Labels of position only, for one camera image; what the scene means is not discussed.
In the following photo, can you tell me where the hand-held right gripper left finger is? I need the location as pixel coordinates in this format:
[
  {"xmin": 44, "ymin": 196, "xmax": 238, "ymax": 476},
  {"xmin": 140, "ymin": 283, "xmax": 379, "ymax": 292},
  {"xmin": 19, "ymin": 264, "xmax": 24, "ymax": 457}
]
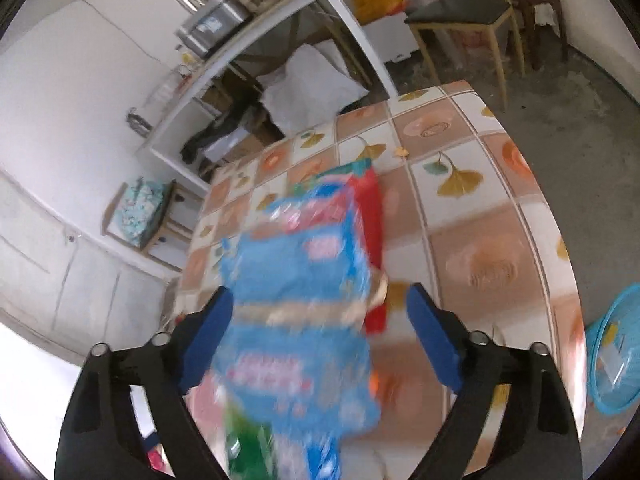
[{"xmin": 54, "ymin": 286, "xmax": 235, "ymax": 480}]

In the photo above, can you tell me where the blue snack bag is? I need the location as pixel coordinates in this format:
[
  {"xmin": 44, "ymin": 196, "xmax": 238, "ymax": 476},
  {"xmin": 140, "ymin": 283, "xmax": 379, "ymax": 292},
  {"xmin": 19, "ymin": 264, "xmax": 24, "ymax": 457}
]
[{"xmin": 210, "ymin": 160, "xmax": 388, "ymax": 441}]

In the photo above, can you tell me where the wooden chair with black seat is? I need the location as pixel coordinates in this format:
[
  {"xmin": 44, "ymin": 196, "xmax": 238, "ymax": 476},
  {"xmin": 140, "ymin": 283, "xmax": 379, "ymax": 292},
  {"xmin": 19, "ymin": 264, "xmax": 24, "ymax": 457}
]
[{"xmin": 404, "ymin": 0, "xmax": 526, "ymax": 111}]

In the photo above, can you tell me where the white sack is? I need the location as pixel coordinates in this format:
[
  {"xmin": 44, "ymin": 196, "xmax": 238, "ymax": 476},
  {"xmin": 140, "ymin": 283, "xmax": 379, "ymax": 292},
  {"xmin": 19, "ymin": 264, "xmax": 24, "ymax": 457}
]
[{"xmin": 257, "ymin": 42, "xmax": 371, "ymax": 138}]

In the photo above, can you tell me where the green drink bottle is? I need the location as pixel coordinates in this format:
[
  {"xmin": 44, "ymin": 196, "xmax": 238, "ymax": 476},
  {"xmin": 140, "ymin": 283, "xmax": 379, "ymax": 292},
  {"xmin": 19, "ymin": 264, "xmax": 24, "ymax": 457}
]
[{"xmin": 225, "ymin": 407, "xmax": 276, "ymax": 480}]

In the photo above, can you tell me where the large yellow bag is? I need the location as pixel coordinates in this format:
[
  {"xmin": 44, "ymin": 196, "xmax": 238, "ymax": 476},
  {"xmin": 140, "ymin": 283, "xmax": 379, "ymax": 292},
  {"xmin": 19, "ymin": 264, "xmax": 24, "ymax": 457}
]
[{"xmin": 352, "ymin": 0, "xmax": 411, "ymax": 23}]

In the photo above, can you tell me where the red snack packet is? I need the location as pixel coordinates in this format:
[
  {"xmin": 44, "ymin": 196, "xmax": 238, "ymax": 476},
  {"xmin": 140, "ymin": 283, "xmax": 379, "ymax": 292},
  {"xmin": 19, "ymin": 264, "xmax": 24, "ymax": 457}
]
[{"xmin": 350, "ymin": 165, "xmax": 388, "ymax": 336}]

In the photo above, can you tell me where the patterned tablecloth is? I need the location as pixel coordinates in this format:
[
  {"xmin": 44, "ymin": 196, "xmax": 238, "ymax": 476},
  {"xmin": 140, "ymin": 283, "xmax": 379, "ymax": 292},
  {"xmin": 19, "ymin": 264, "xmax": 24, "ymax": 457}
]
[{"xmin": 172, "ymin": 80, "xmax": 587, "ymax": 480}]

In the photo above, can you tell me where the wooden stool with dark seat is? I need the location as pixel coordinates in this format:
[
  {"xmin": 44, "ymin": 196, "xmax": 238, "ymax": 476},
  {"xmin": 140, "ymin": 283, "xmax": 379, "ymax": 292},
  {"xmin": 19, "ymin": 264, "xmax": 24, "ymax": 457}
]
[{"xmin": 102, "ymin": 177, "xmax": 206, "ymax": 268}]

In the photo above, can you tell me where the black cloth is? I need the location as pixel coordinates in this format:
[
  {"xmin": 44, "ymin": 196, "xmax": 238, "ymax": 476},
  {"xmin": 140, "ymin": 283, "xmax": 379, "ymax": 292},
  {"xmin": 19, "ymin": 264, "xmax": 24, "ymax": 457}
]
[{"xmin": 180, "ymin": 115, "xmax": 251, "ymax": 166}]

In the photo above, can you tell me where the floral cushion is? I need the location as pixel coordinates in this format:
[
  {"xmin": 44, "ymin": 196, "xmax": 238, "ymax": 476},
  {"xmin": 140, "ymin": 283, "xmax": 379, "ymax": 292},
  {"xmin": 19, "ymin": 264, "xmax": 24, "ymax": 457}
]
[{"xmin": 112, "ymin": 177, "xmax": 168, "ymax": 248}]

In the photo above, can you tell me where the white side table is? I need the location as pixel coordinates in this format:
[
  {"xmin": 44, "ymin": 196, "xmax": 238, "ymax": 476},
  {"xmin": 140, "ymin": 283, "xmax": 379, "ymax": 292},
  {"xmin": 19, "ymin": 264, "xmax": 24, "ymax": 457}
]
[{"xmin": 137, "ymin": 0, "xmax": 401, "ymax": 196}]

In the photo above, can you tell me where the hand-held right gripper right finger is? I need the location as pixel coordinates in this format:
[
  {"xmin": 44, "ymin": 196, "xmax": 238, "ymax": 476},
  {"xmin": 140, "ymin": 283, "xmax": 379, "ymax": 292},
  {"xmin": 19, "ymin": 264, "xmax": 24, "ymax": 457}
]
[{"xmin": 406, "ymin": 282, "xmax": 583, "ymax": 480}]

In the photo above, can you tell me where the clear glass bowl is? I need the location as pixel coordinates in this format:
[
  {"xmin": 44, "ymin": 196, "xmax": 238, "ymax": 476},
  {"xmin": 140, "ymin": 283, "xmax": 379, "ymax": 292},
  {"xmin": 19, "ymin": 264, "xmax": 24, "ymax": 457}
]
[{"xmin": 145, "ymin": 67, "xmax": 193, "ymax": 111}]

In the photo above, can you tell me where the blue plastic waste basket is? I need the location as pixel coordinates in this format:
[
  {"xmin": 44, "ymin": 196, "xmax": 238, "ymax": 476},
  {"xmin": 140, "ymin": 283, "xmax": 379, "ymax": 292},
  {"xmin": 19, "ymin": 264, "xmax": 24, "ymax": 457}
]
[{"xmin": 584, "ymin": 282, "xmax": 640, "ymax": 417}]

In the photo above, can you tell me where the silver rice cooker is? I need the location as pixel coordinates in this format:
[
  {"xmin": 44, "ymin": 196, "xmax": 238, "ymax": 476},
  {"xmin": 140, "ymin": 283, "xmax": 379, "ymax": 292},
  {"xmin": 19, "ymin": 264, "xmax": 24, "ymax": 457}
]
[{"xmin": 174, "ymin": 0, "xmax": 253, "ymax": 58}]

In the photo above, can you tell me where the clear plastic bag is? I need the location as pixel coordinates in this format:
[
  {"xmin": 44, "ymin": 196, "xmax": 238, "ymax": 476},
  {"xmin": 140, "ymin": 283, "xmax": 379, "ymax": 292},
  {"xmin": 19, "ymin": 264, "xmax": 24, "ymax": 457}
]
[{"xmin": 440, "ymin": 22, "xmax": 501, "ymax": 61}]

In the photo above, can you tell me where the metal water bottle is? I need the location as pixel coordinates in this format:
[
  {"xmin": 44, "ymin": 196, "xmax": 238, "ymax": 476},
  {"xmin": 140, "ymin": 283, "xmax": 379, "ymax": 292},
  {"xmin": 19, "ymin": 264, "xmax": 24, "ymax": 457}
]
[{"xmin": 126, "ymin": 107, "xmax": 153, "ymax": 136}]

